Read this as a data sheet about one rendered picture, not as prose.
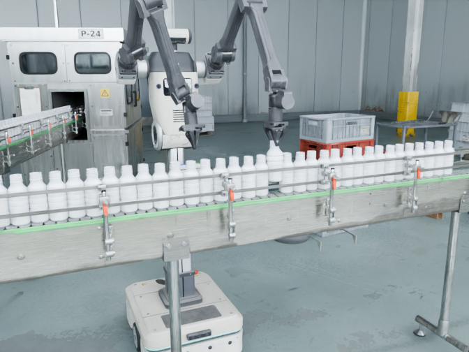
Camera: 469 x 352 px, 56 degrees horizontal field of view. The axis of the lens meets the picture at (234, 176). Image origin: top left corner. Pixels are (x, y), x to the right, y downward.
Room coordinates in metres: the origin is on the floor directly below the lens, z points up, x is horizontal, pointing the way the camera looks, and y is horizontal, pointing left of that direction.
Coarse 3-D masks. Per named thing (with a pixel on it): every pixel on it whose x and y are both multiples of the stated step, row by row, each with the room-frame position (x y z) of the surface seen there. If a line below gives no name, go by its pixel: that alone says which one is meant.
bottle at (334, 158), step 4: (332, 152) 1.88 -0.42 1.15; (336, 152) 1.87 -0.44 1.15; (332, 156) 1.87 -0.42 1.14; (336, 156) 1.87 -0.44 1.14; (332, 160) 1.86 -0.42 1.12; (336, 160) 1.86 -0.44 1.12; (340, 160) 1.87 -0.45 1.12; (336, 168) 1.86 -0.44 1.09; (340, 168) 1.87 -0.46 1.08; (336, 172) 1.86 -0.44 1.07; (340, 172) 1.87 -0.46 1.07; (340, 176) 1.87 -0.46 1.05; (336, 184) 1.86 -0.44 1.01; (340, 184) 1.87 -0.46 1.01
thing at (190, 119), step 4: (188, 112) 1.86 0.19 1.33; (184, 116) 1.87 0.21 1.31; (188, 116) 1.86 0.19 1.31; (192, 116) 1.86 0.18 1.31; (196, 116) 1.87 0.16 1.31; (184, 120) 1.87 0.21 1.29; (188, 120) 1.85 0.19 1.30; (192, 120) 1.85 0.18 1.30; (196, 120) 1.86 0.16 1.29; (188, 124) 1.83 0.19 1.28; (192, 124) 1.84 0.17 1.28; (196, 124) 1.85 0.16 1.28; (200, 124) 1.85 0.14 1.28; (204, 124) 1.86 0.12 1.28; (180, 128) 1.85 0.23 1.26
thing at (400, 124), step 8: (432, 112) 6.55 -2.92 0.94; (408, 120) 6.26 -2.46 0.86; (416, 120) 6.34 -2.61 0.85; (376, 128) 6.17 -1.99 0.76; (400, 128) 5.75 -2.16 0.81; (408, 128) 5.71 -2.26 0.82; (424, 128) 6.54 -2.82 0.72; (456, 128) 6.05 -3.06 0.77; (376, 136) 6.16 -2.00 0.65; (424, 136) 6.52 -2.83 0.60; (376, 144) 6.17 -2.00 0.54; (424, 144) 6.52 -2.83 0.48
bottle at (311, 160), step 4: (308, 152) 1.83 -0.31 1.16; (312, 152) 1.82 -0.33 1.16; (308, 156) 1.83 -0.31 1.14; (312, 156) 1.82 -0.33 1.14; (308, 160) 1.82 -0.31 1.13; (312, 160) 1.82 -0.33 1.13; (316, 160) 1.83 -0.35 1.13; (308, 164) 1.81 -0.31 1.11; (312, 164) 1.81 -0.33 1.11; (316, 164) 1.82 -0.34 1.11; (312, 168) 1.81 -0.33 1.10; (316, 168) 1.82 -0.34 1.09; (308, 172) 1.81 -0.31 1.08; (312, 172) 1.81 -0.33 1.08; (316, 172) 1.82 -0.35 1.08; (308, 176) 1.81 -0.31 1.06; (312, 176) 1.81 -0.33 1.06; (316, 176) 1.82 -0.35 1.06; (308, 180) 1.81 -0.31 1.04; (312, 180) 1.81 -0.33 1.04; (316, 180) 1.82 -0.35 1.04; (308, 184) 1.81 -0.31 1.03; (312, 184) 1.81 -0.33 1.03; (316, 184) 1.82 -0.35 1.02; (308, 188) 1.81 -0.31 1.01; (312, 188) 1.81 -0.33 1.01; (316, 188) 1.82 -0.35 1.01
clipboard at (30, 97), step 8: (24, 88) 4.97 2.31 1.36; (32, 88) 4.98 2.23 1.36; (24, 96) 4.98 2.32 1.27; (32, 96) 4.98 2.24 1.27; (40, 96) 4.99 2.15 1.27; (24, 104) 4.97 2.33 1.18; (32, 104) 4.98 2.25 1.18; (40, 104) 4.99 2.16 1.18; (24, 112) 4.97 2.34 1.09; (32, 112) 4.98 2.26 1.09
